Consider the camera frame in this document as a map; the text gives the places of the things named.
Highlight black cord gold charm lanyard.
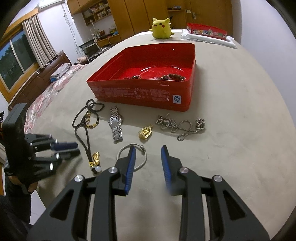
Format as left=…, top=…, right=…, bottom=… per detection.
left=74, top=124, right=102, bottom=175

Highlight silver metal wristwatch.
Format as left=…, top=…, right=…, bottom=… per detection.
left=108, top=106, right=123, bottom=143

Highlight silver bangle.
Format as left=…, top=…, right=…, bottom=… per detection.
left=116, top=143, right=147, bottom=172

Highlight gold pendant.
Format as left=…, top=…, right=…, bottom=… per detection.
left=138, top=125, right=152, bottom=140

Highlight silver ball chain necklace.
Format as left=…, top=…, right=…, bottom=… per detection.
left=155, top=113, right=206, bottom=142

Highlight brown wooden bead bracelet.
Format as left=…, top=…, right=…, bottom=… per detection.
left=158, top=73, right=187, bottom=82

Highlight person left hand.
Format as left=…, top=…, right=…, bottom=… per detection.
left=8, top=176, right=38, bottom=194

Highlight pink floral quilt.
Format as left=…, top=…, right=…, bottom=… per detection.
left=24, top=64, right=86, bottom=133

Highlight dark wooden headboard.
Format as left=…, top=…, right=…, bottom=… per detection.
left=8, top=51, right=72, bottom=111

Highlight folded grey clothes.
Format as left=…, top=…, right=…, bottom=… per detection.
left=50, top=63, right=71, bottom=82

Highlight beige striped curtain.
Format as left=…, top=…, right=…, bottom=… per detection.
left=22, top=15, right=57, bottom=68

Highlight window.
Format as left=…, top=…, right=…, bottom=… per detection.
left=1, top=30, right=36, bottom=90

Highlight black metal chair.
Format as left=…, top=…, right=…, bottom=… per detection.
left=79, top=40, right=103, bottom=62

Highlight wooden desk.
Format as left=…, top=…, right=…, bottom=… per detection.
left=97, top=34, right=121, bottom=48

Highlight red open tin box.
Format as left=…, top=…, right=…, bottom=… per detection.
left=87, top=43, right=196, bottom=112

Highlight white air conditioner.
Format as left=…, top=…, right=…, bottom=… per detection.
left=38, top=0, right=66, bottom=9

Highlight wooden wardrobe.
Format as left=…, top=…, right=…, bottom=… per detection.
left=67, top=1, right=193, bottom=41

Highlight yellow Pikachu plush toy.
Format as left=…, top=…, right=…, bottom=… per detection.
left=149, top=17, right=174, bottom=39

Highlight white folded towel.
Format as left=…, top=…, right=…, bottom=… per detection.
left=180, top=29, right=237, bottom=49

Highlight red tin box lid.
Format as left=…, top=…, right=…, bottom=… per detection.
left=187, top=23, right=227, bottom=40

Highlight wooden door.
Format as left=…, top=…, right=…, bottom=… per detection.
left=190, top=0, right=233, bottom=36

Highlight wall bookshelf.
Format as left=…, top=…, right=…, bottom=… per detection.
left=82, top=1, right=111, bottom=26

